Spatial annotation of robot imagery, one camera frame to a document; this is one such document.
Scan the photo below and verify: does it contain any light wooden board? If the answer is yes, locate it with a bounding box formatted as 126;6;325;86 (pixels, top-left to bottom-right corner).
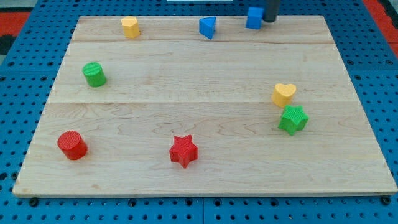
13;16;397;198

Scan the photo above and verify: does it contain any blue triangle block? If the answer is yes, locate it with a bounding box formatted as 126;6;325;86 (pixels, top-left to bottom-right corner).
199;16;216;39

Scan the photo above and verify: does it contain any green star block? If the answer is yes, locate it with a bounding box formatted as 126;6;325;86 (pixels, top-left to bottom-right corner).
278;105;309;136

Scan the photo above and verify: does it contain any blue perforated base panel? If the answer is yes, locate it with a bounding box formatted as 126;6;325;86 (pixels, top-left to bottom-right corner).
1;0;397;223

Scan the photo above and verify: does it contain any green cylinder block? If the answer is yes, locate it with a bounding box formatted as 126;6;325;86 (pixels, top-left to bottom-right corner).
82;62;106;87

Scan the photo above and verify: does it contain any red star block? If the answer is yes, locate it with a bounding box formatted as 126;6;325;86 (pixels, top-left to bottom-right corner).
169;134;198;169

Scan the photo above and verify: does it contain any red cylinder block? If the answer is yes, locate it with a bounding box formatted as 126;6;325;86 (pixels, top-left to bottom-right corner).
57;130;88;160

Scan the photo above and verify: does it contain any yellow heart block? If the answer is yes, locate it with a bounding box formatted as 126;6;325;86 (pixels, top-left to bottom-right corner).
271;83;297;108

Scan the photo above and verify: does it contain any yellow pentagon block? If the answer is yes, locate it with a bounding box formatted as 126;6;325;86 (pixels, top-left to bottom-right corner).
121;16;141;39

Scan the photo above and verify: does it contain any blue cube block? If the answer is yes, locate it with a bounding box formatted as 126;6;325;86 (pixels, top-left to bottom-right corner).
246;7;264;29

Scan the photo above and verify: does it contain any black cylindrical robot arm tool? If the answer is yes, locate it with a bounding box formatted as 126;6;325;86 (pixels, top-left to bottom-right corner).
262;0;281;23

